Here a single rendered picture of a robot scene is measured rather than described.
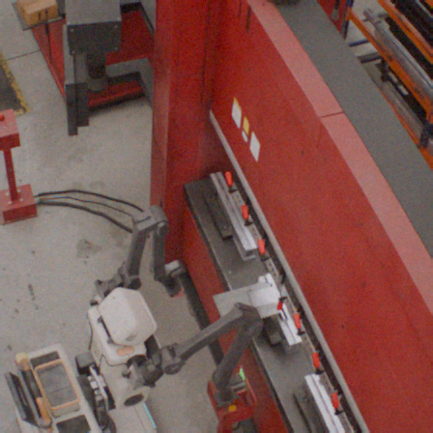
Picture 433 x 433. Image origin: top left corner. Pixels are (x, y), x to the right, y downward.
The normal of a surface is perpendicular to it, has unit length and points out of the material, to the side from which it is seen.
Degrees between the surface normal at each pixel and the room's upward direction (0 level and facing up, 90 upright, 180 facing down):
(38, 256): 0
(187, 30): 90
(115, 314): 48
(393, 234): 0
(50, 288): 0
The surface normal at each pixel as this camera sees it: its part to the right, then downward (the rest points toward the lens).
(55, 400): 0.07, -0.61
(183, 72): 0.35, 0.76
